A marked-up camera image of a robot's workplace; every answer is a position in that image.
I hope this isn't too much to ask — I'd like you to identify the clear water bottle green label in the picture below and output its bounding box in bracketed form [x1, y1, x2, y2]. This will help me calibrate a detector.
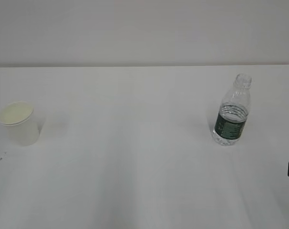
[212, 73, 252, 146]

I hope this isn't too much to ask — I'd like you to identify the white paper cup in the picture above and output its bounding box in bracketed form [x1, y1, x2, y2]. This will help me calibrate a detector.
[0, 101, 40, 146]

